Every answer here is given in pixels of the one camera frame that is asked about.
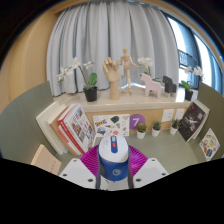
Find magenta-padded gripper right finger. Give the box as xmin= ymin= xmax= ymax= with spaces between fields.
xmin=127 ymin=145 xmax=170 ymax=190

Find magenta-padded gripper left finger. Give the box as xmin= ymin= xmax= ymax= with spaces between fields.
xmin=59 ymin=146 xmax=102 ymax=190

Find blue and white computer mouse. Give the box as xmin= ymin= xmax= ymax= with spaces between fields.
xmin=97 ymin=134 xmax=130 ymax=181

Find beige booklet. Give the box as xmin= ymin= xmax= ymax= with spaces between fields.
xmin=30 ymin=143 xmax=63 ymax=176

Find small plant, white pot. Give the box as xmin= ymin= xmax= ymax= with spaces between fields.
xmin=151 ymin=120 xmax=163 ymax=138
xmin=135 ymin=122 xmax=148 ymax=140
xmin=169 ymin=118 xmax=180 ymax=136

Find brown kraft book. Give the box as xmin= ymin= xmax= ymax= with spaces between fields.
xmin=49 ymin=109 xmax=81 ymax=157

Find red photo-cover book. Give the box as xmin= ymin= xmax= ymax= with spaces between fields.
xmin=57 ymin=103 xmax=98 ymax=156

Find purple round sign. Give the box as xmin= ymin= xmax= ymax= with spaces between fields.
xmin=129 ymin=113 xmax=146 ymax=131

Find thick white book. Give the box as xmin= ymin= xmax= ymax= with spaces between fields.
xmin=35 ymin=101 xmax=68 ymax=156
xmin=45 ymin=104 xmax=73 ymax=155

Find white sticker sheet card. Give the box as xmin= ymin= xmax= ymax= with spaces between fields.
xmin=92 ymin=113 xmax=131 ymax=138

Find white food sticker card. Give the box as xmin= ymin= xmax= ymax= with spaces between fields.
xmin=198 ymin=127 xmax=221 ymax=162

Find dark cover book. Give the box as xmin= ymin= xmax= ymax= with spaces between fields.
xmin=177 ymin=101 xmax=208 ymax=143

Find wooden desk ledge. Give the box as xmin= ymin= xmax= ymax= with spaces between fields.
xmin=53 ymin=87 xmax=198 ymax=134

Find large white orchid, black pot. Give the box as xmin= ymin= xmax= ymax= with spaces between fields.
xmin=56 ymin=57 xmax=99 ymax=103

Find small white orchid, black pot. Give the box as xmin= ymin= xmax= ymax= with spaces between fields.
xmin=180 ymin=65 xmax=205 ymax=102

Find pink wooden horse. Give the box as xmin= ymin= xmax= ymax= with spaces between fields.
xmin=139 ymin=73 xmax=163 ymax=99

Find black wooden horse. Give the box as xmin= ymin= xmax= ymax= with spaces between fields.
xmin=161 ymin=75 xmax=178 ymax=98

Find wooden artist mannequin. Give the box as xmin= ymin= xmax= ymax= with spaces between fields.
xmin=116 ymin=47 xmax=143 ymax=96

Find white orchid flowers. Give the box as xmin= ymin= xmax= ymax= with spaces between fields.
xmin=137 ymin=56 xmax=158 ymax=81

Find grey curtain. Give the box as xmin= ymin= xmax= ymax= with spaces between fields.
xmin=45 ymin=0 xmax=181 ymax=98

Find white wall socket plate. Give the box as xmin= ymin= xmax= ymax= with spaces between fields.
xmin=161 ymin=108 xmax=176 ymax=123
xmin=175 ymin=108 xmax=186 ymax=121

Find window with dark frame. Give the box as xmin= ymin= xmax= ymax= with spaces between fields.
xmin=166 ymin=13 xmax=224 ymax=98

